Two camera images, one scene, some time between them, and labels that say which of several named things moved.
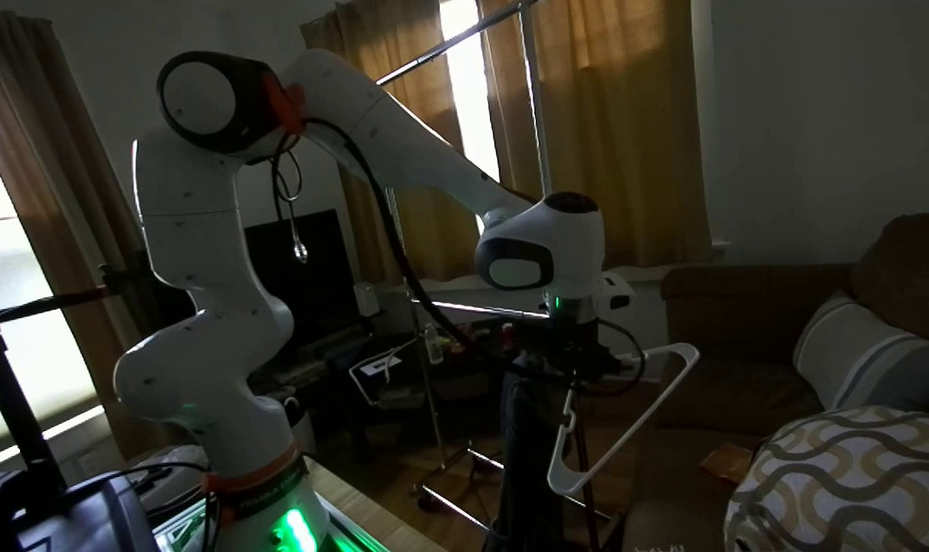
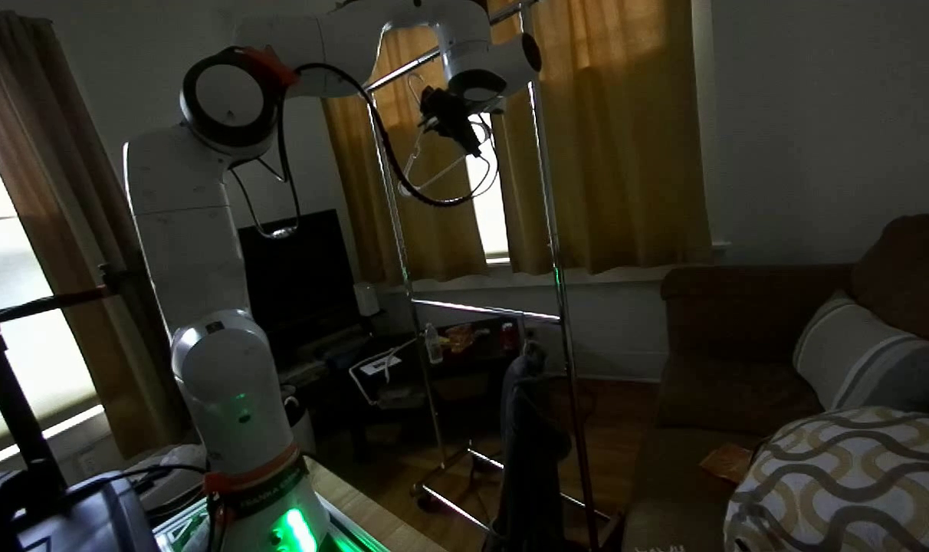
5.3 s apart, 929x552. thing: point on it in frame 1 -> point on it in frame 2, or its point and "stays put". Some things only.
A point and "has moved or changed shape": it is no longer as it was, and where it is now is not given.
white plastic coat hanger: x=575 y=481 has moved or changed shape
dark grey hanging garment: x=533 y=515 stays put
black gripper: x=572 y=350 -> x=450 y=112
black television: x=317 y=289 stays put
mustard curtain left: x=401 y=51 stays put
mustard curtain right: x=602 y=99 stays put
